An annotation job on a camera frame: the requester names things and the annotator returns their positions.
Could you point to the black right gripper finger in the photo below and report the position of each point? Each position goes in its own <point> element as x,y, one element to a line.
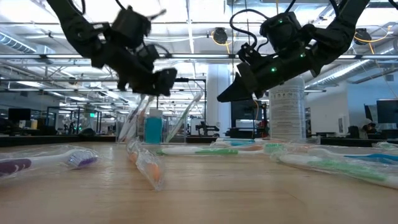
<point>237,90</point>

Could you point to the orange toothbrush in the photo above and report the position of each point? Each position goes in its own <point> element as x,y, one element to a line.
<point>142,116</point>
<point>152,171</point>

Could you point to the blue toothbrush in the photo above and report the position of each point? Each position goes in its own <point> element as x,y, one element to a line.
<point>373,157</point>
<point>236,143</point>

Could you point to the blue mouthwash bottle white cap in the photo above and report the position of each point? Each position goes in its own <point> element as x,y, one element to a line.
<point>153,130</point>

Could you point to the green toothbrush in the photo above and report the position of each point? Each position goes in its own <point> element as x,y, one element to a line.
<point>214,152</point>
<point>342,168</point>

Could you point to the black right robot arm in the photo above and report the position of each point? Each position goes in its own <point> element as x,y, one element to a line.
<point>339,28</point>

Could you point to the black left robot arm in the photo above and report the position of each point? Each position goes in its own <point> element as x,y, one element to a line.
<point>74,28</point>

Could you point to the black background robot arm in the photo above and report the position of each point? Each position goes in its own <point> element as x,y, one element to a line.
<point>206,128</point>

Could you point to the black machine cabinet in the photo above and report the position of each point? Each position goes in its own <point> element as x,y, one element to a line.
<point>245,115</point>

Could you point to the white wipes canister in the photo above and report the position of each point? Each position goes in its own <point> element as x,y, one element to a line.
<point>287,115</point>

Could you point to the person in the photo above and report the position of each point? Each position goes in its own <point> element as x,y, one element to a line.
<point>367,129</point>

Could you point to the black monitor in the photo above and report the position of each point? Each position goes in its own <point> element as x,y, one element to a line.
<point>388,111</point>
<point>19,114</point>

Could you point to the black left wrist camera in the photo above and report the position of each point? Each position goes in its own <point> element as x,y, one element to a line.
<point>148,56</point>

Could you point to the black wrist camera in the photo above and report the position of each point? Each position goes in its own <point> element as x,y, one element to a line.
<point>148,56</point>
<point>248,53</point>

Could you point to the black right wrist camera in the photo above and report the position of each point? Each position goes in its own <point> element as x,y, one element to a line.
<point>248,53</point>

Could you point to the black aluminium table frame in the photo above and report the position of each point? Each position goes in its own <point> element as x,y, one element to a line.
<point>46,140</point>

